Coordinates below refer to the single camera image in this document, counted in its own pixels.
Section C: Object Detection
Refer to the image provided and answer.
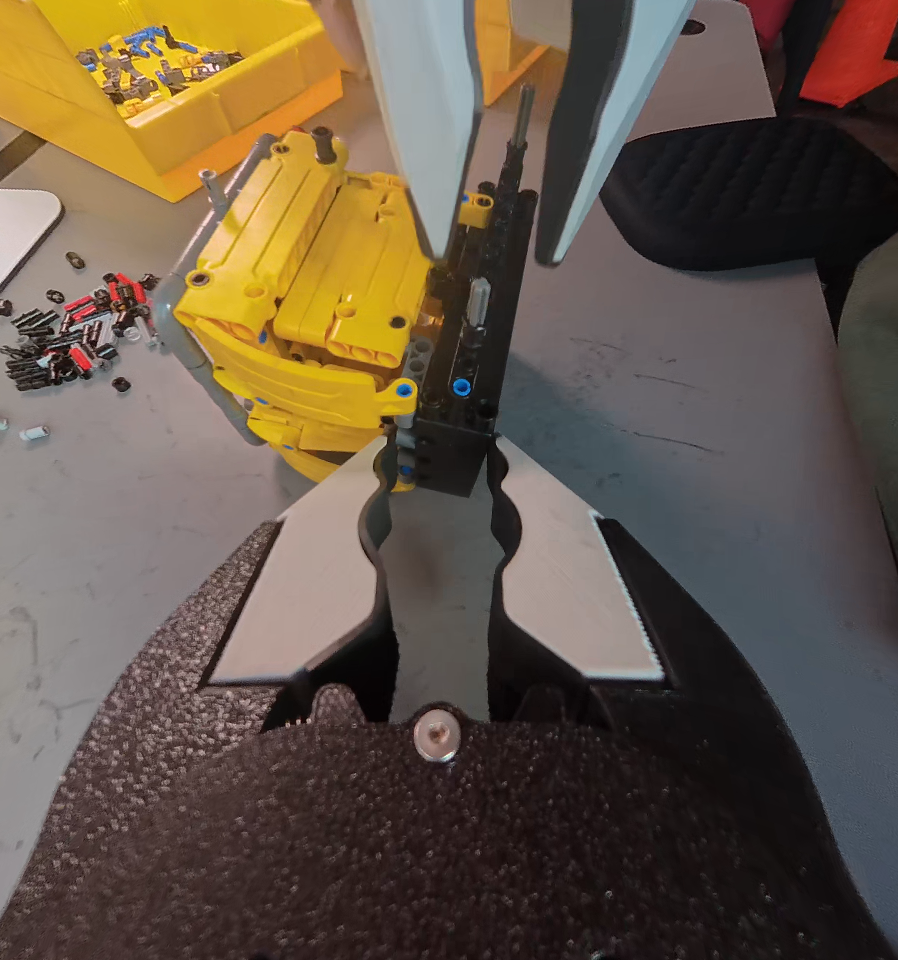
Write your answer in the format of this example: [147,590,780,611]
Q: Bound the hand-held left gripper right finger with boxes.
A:
[486,437,666,717]

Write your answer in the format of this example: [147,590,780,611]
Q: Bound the white book stand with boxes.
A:
[0,187,66,331]

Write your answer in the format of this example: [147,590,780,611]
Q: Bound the yellow black lego model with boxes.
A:
[152,82,542,500]

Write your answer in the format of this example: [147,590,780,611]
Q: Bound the pile of black red pins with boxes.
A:
[0,249,164,396]

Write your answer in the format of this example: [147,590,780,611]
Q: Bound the orange plastic object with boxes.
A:
[797,0,898,108]

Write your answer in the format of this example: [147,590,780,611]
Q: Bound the yellow parts bin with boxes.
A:
[473,0,553,108]
[0,0,345,205]

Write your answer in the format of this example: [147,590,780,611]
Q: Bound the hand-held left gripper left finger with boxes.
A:
[206,437,392,717]

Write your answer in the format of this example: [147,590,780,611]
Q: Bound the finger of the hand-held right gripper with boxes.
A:
[535,0,698,268]
[351,0,488,264]

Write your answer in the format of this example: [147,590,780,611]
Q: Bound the heap of small lego parts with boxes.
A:
[74,24,249,121]

